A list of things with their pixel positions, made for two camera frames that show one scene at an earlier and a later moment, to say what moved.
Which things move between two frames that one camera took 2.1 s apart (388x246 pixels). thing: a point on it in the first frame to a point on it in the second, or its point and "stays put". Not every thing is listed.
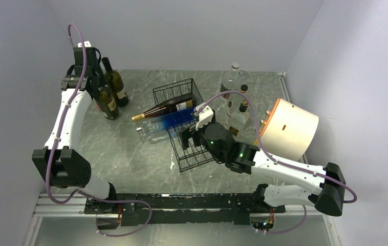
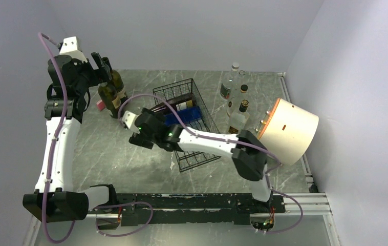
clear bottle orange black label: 238,120 stays put
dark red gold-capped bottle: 180,104 stays put
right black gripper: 186,135 to 139,139
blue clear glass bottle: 176,119 stays put
